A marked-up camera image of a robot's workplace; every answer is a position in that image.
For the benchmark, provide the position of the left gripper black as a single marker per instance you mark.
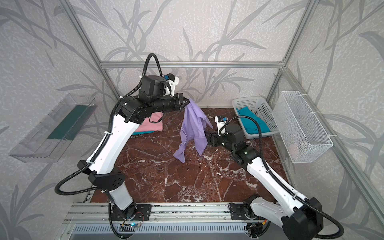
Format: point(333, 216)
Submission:
point(181, 101)

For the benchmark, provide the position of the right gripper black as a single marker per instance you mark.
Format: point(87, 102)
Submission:
point(213, 140)

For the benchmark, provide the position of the purple t-shirt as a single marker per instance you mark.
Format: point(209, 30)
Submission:
point(193, 128)

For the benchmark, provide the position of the grey plastic laundry basket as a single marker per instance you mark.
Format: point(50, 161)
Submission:
point(258, 109)

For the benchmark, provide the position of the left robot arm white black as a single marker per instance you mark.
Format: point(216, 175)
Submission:
point(152, 86)

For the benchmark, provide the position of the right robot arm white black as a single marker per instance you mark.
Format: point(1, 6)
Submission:
point(298, 221)

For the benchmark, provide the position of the pink folded t-shirt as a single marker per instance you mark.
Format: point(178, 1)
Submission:
point(154, 123)

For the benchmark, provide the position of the teal t-shirt in basket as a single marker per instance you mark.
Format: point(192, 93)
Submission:
point(252, 121)

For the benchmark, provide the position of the teal folded t-shirt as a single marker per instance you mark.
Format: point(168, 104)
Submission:
point(144, 132)

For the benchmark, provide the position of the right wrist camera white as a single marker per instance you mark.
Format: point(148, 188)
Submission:
point(220, 121)

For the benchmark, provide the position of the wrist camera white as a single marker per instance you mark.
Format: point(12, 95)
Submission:
point(171, 81)
point(220, 121)

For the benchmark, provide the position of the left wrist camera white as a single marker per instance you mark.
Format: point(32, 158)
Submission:
point(171, 81)

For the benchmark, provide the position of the white wire mesh basket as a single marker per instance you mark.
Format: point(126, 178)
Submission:
point(303, 135)

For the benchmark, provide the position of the clear acrylic wall tray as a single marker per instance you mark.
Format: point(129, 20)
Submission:
point(47, 142)

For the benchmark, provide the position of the aluminium frame post left rear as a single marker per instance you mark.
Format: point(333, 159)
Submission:
point(69, 11)

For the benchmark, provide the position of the aluminium frame post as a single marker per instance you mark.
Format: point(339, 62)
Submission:
point(69, 11)
point(307, 15)

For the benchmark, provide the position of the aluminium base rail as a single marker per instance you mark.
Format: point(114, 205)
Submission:
point(98, 213)

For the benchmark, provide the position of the aluminium frame post right rear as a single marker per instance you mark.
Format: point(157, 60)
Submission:
point(307, 15)

